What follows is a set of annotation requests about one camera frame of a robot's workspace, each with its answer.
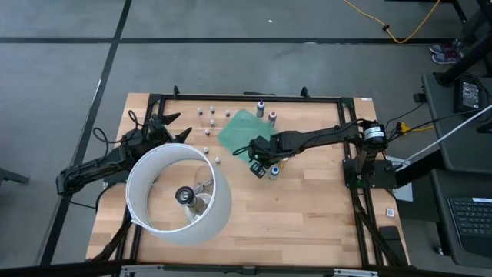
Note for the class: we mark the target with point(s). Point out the black frame clamp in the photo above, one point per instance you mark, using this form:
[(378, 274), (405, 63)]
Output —
[(176, 91), (304, 92)]

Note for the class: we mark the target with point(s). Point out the black floor outlet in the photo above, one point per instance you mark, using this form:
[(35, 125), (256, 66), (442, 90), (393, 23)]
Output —
[(419, 97)]

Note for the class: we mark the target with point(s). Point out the black desk support beam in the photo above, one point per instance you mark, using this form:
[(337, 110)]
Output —
[(419, 167)]

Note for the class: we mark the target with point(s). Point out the white lamp shade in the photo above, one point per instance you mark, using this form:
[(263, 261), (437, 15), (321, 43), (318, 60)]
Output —
[(217, 215)]

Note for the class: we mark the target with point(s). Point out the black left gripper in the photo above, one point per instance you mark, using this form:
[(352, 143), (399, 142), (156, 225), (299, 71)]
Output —
[(158, 131)]

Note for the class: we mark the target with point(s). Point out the green translucent plastic tray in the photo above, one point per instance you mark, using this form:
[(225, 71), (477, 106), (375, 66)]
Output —
[(238, 132)]

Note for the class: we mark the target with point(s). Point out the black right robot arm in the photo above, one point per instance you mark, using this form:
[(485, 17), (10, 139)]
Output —
[(323, 135)]

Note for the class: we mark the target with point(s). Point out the black aluminium table frame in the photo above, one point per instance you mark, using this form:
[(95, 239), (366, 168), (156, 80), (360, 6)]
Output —
[(230, 97)]

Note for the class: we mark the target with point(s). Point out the black desk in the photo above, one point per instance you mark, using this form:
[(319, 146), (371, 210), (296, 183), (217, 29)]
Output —
[(442, 231), (461, 154)]

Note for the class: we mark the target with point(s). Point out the black keyboard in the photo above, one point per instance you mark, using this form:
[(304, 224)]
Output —
[(474, 223)]

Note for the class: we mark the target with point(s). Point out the large pink coloring bottle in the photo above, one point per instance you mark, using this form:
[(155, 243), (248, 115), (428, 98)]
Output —
[(272, 116)]

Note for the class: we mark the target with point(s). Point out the large yellow coloring bottle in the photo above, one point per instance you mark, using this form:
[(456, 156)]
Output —
[(283, 163)]

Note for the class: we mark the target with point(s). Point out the person's shoe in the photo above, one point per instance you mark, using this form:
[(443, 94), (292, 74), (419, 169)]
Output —
[(446, 58), (442, 48)]

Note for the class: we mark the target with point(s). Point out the large purple coloring bottle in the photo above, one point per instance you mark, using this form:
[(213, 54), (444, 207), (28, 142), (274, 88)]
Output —
[(260, 109)]

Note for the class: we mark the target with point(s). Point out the large blue coloring bottle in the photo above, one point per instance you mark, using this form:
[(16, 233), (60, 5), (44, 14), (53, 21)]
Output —
[(274, 172)]

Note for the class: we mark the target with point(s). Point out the grey chair base leg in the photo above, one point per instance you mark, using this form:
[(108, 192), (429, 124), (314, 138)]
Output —
[(11, 176)]

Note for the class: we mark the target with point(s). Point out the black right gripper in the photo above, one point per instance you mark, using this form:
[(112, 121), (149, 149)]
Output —
[(263, 148)]

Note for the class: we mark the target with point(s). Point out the grey desk caster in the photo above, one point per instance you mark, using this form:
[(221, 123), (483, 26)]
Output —
[(439, 250)]

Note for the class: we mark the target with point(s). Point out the thin black stand leg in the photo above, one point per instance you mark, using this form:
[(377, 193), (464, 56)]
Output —
[(460, 11)]

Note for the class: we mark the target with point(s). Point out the small white tag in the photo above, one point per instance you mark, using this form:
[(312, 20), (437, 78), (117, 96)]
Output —
[(390, 213)]

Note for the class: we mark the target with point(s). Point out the thick black desk leg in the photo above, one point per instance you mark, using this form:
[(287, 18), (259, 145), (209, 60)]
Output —
[(461, 63)]

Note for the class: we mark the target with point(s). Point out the black flat rounded device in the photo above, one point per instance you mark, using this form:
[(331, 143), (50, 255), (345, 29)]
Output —
[(390, 234)]

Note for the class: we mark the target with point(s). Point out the black rig crossbar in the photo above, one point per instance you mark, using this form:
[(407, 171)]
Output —
[(57, 271)]

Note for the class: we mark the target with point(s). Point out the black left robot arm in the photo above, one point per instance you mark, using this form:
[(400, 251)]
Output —
[(92, 167)]

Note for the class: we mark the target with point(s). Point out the black power adapter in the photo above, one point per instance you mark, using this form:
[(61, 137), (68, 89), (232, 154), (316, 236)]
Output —
[(469, 95)]

